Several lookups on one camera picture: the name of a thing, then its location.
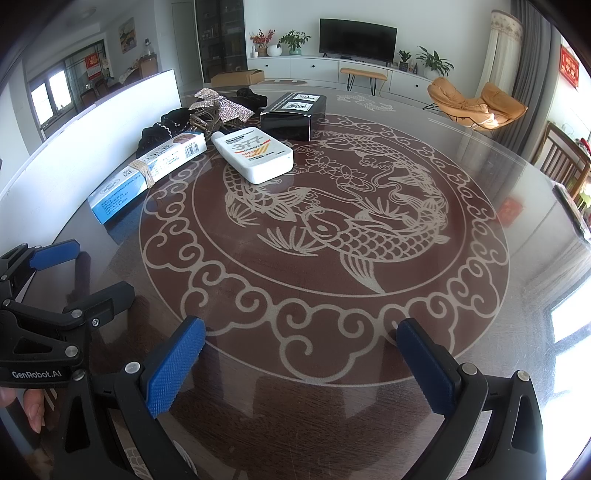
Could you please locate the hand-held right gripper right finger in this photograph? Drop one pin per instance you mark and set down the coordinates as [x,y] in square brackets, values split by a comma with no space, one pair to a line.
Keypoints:
[429,369]

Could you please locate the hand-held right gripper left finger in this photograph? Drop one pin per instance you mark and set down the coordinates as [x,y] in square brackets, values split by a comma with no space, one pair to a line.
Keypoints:
[178,364]

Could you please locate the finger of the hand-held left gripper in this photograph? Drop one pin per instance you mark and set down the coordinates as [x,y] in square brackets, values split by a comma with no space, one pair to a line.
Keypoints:
[53,254]
[106,297]

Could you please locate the rhinestone bow hair clip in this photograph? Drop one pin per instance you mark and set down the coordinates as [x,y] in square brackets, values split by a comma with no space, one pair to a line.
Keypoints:
[228,107]

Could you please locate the brown fish-patterned round desktop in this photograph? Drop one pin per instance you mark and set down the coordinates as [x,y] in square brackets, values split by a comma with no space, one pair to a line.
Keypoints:
[295,415]

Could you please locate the person's left hand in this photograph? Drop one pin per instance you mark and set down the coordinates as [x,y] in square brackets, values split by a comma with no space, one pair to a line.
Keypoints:
[34,408]

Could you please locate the blue white long carton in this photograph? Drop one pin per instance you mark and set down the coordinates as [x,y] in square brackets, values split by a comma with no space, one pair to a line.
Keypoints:
[138,177]

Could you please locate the white panel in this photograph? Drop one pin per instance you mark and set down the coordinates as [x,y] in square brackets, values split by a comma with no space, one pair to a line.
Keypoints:
[92,129]

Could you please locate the black cloth with white trim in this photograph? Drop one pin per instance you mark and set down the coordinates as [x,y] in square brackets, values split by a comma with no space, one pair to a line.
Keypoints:
[161,129]

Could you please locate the red window sign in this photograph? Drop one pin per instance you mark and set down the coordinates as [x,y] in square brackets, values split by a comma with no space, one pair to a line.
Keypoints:
[94,66]

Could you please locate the white plastic bottle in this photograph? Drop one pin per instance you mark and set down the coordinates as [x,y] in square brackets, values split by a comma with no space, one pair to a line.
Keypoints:
[263,161]

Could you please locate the wooden sideboard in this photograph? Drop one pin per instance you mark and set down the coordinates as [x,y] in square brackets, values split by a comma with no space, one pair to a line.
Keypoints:
[147,65]

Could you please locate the dark flat object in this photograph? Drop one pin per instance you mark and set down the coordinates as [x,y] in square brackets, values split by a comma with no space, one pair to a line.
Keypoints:
[575,210]

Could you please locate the black fluffy scrunchie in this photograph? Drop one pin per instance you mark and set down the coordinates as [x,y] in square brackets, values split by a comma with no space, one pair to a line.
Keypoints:
[251,98]

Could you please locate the black box with white labels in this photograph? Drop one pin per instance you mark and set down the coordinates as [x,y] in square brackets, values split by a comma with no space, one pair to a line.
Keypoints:
[286,127]

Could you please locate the wooden dining chair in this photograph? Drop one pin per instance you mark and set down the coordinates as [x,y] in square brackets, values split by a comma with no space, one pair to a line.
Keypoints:
[561,154]

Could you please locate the cardboard box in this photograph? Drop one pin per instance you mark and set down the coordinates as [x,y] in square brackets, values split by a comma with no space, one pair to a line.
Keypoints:
[238,77]

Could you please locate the dark tall display cabinet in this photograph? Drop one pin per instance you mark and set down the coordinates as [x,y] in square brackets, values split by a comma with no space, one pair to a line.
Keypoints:
[219,41]

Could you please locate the orange lounge chair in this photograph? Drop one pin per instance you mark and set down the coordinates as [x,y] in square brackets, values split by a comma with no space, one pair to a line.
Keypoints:
[505,108]
[450,99]

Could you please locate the red flowers in vase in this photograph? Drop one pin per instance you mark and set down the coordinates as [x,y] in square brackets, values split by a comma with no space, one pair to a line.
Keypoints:
[261,41]

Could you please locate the white round vase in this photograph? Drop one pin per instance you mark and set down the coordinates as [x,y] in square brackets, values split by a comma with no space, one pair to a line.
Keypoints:
[275,50]

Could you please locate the white television cabinet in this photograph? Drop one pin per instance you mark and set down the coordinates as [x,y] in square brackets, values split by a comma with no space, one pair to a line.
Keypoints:
[304,69]

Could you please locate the orange bench with black legs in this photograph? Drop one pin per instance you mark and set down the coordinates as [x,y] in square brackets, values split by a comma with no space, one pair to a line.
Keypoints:
[363,72]

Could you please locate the large leafy potted plant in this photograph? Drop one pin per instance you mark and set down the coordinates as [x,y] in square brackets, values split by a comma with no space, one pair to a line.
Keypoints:
[434,62]

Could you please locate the small potted plant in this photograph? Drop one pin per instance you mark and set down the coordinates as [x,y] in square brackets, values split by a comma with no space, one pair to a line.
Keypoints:
[404,60]

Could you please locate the grey curtain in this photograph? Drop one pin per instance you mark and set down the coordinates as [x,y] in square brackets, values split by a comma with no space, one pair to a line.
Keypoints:
[531,69]

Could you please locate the green plant in glass vase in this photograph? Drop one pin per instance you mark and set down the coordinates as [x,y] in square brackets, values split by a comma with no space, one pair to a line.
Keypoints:
[294,40]

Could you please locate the cream covered standing air conditioner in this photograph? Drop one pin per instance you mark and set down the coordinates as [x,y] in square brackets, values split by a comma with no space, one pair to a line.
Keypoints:
[501,50]

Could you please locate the black flat television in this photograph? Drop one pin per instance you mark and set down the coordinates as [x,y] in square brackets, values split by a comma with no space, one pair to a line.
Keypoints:
[358,39]

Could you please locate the framed wall painting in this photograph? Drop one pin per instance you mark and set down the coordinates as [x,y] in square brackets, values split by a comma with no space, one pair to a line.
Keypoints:
[126,36]

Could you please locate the red wall hanging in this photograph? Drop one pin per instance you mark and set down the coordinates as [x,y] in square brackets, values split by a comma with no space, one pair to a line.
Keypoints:
[569,67]

